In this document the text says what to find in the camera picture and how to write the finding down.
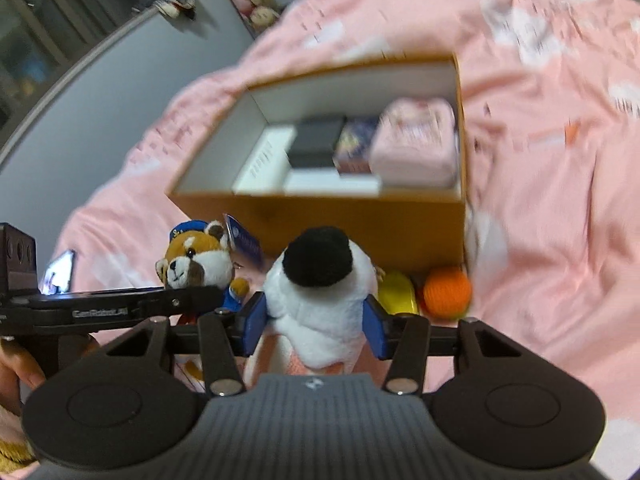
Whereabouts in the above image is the white plush dog black ear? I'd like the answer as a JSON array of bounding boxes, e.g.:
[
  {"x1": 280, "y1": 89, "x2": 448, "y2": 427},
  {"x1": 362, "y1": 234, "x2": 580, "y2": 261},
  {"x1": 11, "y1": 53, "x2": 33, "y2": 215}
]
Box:
[{"x1": 243, "y1": 226, "x2": 378, "y2": 386}]

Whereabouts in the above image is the red panda plush toy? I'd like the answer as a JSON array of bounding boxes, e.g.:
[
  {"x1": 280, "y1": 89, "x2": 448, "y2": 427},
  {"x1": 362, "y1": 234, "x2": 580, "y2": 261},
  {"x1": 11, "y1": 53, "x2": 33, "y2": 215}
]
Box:
[{"x1": 155, "y1": 220, "x2": 250, "y2": 312}]

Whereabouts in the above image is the pink mini backpack pouch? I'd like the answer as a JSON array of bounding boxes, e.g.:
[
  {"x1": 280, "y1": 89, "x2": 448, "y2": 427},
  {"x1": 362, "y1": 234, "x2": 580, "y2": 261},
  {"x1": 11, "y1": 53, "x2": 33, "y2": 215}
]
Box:
[{"x1": 369, "y1": 98, "x2": 458, "y2": 188}]

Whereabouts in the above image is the person's left hand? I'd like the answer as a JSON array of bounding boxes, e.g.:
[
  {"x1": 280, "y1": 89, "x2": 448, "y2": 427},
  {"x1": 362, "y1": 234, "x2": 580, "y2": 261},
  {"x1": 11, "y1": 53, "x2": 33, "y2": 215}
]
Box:
[{"x1": 0, "y1": 339, "x2": 46, "y2": 415}]

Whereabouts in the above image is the yellow plastic toy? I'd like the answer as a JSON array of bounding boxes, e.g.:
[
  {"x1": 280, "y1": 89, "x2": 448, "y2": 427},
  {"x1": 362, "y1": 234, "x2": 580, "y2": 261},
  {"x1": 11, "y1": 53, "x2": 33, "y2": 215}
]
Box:
[{"x1": 378, "y1": 271, "x2": 419, "y2": 315}]

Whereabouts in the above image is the orange crochet ball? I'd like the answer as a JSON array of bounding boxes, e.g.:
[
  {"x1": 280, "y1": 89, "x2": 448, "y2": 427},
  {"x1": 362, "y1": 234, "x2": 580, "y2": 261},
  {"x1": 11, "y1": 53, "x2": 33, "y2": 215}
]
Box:
[{"x1": 419, "y1": 266, "x2": 472, "y2": 321}]

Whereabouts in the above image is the white flat box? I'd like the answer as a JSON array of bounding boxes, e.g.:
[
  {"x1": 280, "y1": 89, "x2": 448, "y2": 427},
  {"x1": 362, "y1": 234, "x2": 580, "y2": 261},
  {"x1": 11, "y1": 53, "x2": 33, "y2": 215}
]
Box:
[{"x1": 283, "y1": 168, "x2": 381, "y2": 196}]

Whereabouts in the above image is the white glasses case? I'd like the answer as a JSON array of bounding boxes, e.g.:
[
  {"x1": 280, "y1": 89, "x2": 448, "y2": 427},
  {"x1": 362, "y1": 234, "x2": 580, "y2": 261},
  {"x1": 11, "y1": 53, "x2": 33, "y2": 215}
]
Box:
[{"x1": 232, "y1": 125, "x2": 297, "y2": 195}]

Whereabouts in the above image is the illustrated card box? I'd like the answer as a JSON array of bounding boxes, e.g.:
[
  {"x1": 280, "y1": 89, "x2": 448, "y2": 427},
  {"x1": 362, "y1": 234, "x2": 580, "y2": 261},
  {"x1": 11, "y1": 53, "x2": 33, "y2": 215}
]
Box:
[{"x1": 333, "y1": 116, "x2": 378, "y2": 174}]

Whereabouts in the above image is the black small box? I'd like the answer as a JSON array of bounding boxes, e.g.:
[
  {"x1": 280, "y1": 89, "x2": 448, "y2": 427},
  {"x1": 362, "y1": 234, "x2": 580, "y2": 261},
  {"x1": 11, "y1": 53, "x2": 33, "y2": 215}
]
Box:
[{"x1": 288, "y1": 116, "x2": 346, "y2": 169}]

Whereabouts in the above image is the pink printed duvet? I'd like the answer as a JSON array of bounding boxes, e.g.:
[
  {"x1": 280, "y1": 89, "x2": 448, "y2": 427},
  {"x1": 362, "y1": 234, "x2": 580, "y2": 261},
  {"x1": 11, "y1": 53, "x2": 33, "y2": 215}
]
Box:
[{"x1": 55, "y1": 0, "x2": 639, "y2": 479}]

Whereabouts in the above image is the window with grey frame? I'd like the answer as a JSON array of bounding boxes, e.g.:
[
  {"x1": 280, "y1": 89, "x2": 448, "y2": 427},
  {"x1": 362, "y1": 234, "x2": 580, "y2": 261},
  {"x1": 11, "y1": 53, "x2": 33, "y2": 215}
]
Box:
[{"x1": 1, "y1": 0, "x2": 138, "y2": 146}]

